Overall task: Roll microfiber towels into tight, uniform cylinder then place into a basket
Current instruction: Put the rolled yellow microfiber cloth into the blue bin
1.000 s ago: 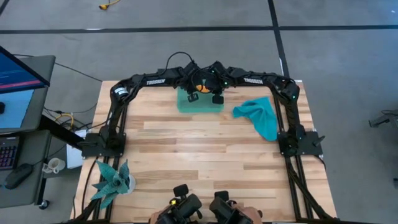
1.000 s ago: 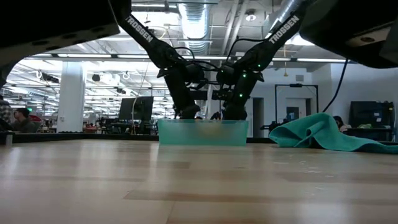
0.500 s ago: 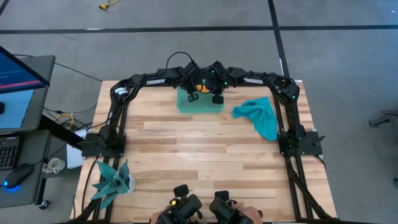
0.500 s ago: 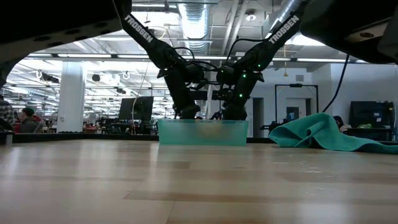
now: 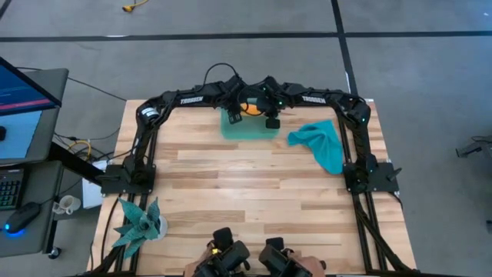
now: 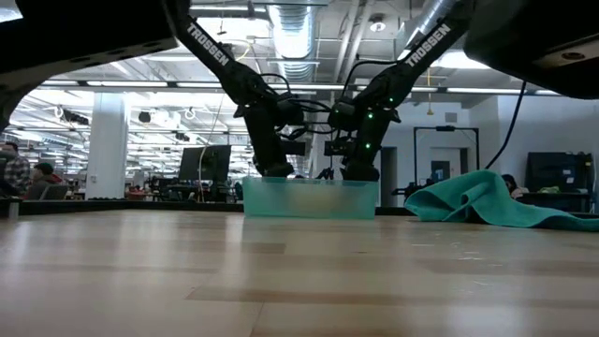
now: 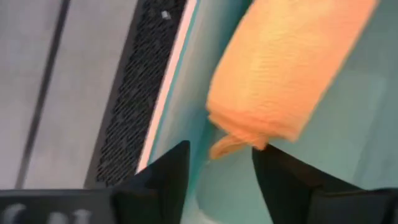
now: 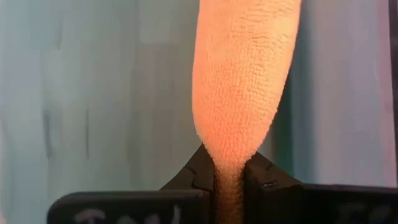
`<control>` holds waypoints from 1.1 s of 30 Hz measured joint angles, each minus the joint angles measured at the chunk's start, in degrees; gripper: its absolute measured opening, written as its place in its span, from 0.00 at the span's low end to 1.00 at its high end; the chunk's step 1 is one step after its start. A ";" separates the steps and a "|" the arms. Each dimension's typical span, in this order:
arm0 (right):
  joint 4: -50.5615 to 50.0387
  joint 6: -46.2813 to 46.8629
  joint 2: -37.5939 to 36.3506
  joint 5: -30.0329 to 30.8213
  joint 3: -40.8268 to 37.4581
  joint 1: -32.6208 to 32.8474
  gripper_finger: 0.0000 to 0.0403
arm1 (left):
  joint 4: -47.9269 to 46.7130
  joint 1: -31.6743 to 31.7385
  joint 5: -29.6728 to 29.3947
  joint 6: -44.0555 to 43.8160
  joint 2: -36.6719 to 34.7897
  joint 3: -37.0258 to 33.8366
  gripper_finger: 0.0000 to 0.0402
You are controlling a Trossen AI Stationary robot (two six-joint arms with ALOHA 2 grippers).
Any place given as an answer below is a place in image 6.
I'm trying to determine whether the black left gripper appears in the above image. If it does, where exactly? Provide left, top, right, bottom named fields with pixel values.
left=250, top=133, right=296, bottom=178

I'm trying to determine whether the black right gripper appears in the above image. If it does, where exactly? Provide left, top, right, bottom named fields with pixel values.
left=341, top=135, right=383, bottom=183

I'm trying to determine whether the teal microfiber towel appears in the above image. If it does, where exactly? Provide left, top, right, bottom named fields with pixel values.
left=404, top=168, right=599, bottom=233

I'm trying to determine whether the teal translucent plastic basket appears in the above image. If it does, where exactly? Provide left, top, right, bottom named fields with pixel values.
left=241, top=176, right=379, bottom=221

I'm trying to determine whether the black computer monitor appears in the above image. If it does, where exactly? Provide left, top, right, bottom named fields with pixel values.
left=177, top=144, right=233, bottom=183

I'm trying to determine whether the person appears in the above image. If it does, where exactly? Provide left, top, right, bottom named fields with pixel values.
left=0, top=141, right=32, bottom=198
left=500, top=173, right=529, bottom=200
left=22, top=161, right=65, bottom=201

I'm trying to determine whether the white square pillar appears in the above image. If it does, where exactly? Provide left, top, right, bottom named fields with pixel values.
left=85, top=92, right=131, bottom=201

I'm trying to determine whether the black equipment cart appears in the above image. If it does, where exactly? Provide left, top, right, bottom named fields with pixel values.
left=523, top=152, right=595, bottom=212

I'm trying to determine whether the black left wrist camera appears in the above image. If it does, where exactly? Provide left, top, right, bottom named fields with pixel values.
left=280, top=139, right=308, bottom=158

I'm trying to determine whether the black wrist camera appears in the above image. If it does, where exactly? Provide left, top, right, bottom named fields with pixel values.
left=323, top=139, right=348, bottom=158
left=280, top=139, right=308, bottom=158

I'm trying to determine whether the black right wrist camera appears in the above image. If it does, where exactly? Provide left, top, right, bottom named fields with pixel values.
left=323, top=139, right=348, bottom=158

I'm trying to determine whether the silver ventilation duct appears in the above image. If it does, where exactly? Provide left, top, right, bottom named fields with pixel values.
left=267, top=0, right=317, bottom=84

